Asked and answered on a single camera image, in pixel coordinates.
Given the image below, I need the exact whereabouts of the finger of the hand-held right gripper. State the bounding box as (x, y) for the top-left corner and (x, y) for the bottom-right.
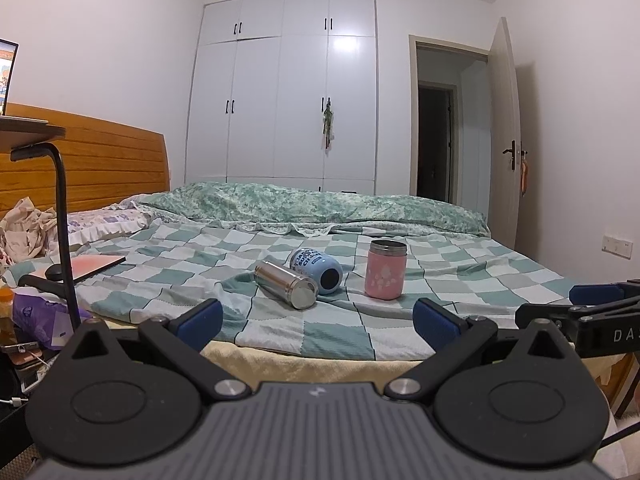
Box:
(569, 279), (640, 307)
(515, 303), (588, 332)

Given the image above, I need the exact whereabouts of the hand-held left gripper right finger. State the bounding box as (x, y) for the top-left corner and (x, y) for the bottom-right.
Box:
(385, 297), (571, 403)

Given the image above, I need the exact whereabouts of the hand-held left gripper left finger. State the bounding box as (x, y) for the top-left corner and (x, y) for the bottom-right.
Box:
(70, 299), (252, 402)

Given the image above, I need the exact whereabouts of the silver steel cup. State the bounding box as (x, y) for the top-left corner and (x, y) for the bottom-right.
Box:
(253, 260), (320, 310)

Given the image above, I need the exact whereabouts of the light blue printed cup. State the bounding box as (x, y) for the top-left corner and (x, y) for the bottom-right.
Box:
(289, 247), (344, 296)

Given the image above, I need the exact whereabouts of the pink cup with steel rim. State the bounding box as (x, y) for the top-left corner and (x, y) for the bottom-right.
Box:
(364, 239), (408, 301)

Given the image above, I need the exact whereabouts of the green checkered bedsheet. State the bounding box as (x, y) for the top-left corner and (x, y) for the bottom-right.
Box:
(2, 219), (581, 363)

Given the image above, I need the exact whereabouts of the pink flat notebook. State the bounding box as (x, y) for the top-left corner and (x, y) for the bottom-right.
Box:
(64, 254), (127, 284)

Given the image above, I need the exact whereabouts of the purple floral pillow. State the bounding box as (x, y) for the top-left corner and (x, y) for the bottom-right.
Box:
(64, 208), (152, 247)

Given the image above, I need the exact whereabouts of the green floral quilt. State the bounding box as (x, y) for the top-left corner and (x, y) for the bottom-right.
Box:
(131, 181), (492, 239)

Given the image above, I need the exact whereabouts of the purple plastic bag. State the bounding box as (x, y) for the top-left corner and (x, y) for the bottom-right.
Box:
(12, 290), (94, 352)

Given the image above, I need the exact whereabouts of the wooden headboard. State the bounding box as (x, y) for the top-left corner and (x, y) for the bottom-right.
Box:
(0, 102), (170, 217)

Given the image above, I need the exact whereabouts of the crumpled patterned cloth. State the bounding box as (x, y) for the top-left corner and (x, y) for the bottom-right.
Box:
(0, 197), (59, 264)

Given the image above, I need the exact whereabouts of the beige door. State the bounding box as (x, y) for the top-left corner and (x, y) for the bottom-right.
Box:
(487, 16), (524, 251)

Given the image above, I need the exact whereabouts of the green hanging ornament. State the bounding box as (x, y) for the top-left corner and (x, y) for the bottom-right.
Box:
(320, 101), (336, 151)

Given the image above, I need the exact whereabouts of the white wardrobe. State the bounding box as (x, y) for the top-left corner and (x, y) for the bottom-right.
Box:
(184, 0), (379, 196)

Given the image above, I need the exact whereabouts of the open laptop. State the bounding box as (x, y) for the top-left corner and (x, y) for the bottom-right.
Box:
(0, 38), (21, 117)

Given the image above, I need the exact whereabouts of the white wall socket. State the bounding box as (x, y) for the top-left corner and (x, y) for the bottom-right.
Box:
(602, 233), (634, 260)

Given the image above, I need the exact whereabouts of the dark door handle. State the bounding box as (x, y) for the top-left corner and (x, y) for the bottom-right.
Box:
(501, 140), (522, 171)

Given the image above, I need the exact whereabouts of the wooden side table black frame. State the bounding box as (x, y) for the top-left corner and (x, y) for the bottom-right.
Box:
(0, 115), (86, 333)

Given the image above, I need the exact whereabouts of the phone with white cable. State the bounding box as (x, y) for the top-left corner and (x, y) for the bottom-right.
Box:
(0, 340), (51, 406)

